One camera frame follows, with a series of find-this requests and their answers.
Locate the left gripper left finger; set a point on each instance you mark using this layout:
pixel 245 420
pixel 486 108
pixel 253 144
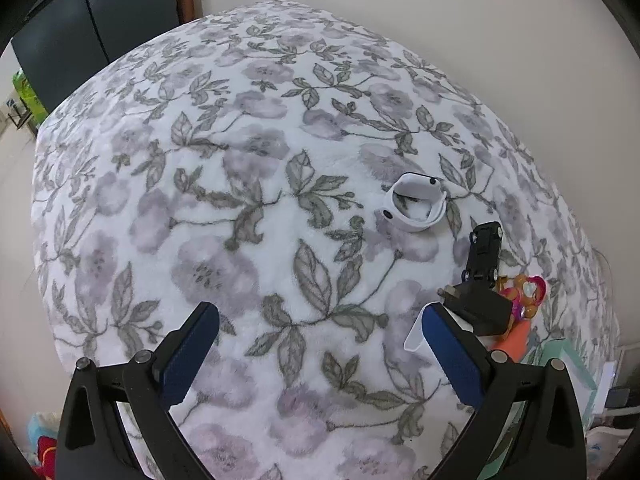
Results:
pixel 154 381

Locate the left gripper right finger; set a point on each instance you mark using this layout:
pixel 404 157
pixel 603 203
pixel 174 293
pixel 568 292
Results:
pixel 487 381

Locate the black toy car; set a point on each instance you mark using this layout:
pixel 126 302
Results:
pixel 483 259

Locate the orange blue toy block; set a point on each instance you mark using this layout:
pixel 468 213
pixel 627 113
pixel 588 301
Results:
pixel 514 344

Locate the black power adapter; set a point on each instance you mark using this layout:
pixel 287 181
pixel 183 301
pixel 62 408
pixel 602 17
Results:
pixel 486 311

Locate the teal storage tray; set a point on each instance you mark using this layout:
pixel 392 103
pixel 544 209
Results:
pixel 541 435

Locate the white power adapter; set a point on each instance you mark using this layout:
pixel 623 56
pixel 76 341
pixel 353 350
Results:
pixel 417 339

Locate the orange pink dog figurine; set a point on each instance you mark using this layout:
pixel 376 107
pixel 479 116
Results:
pixel 526 295

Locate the floral fleece blanket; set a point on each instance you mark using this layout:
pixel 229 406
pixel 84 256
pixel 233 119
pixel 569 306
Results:
pixel 242 159

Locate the dark cabinet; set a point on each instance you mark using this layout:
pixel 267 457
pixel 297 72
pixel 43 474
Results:
pixel 63 43

